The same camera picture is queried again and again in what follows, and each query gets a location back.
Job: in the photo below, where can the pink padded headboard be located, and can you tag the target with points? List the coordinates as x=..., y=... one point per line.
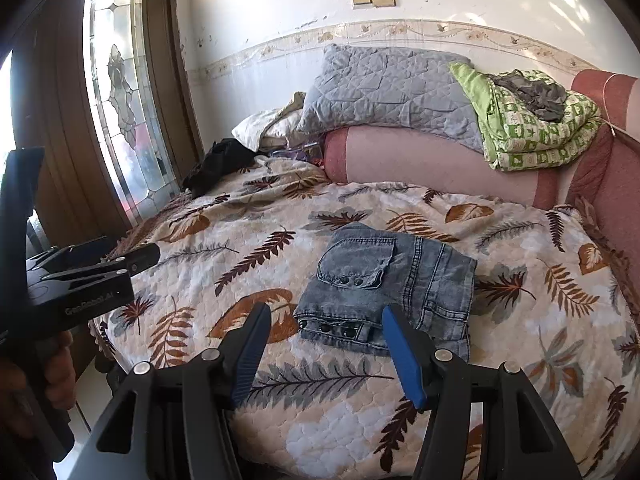
x=620, y=105

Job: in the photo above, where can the crumpled grey cloth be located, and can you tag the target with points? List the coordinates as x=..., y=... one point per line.
x=535, y=92

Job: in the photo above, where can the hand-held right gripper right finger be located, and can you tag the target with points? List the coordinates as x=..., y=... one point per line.
x=405, y=355

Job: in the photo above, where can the green patterned blanket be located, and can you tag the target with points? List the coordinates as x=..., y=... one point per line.
x=525, y=135

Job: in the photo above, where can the purple patterned item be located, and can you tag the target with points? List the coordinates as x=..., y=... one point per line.
x=310, y=150

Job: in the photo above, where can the cream pillow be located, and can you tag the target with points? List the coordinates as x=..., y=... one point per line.
x=265, y=127

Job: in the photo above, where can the black cloth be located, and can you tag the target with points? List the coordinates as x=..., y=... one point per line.
x=220, y=165

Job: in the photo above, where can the person's left hand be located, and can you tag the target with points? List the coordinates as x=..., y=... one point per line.
x=55, y=375

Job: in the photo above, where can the leaf print bedspread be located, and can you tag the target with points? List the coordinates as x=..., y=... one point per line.
x=525, y=320

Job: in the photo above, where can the blue denim pants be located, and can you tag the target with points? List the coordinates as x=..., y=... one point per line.
x=430, y=280

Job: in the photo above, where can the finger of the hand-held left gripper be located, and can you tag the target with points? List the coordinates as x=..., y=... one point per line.
x=100, y=276
x=142, y=259

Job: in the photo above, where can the wooden door with stained glass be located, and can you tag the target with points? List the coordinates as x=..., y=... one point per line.
x=120, y=85

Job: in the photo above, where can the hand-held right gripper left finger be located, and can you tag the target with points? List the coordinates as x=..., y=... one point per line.
x=250, y=355

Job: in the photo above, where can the pink bolster cushion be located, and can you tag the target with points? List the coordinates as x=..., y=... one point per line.
x=425, y=165

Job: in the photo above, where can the grey quilted blanket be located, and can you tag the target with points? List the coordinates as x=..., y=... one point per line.
x=380, y=90

